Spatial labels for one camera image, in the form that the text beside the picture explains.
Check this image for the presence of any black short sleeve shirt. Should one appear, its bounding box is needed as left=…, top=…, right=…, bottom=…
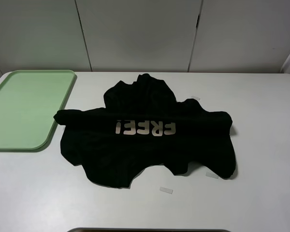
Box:
left=54, top=74, right=236, bottom=189

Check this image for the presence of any light green plastic tray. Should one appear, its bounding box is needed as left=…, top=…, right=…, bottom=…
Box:
left=0, top=70, right=76, bottom=151

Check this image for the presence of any clear tape piece front centre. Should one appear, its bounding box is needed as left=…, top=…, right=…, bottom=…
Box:
left=159, top=187, right=173, bottom=194

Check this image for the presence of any clear tape piece front right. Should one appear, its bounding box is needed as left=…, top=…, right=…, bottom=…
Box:
left=205, top=172, right=219, bottom=179

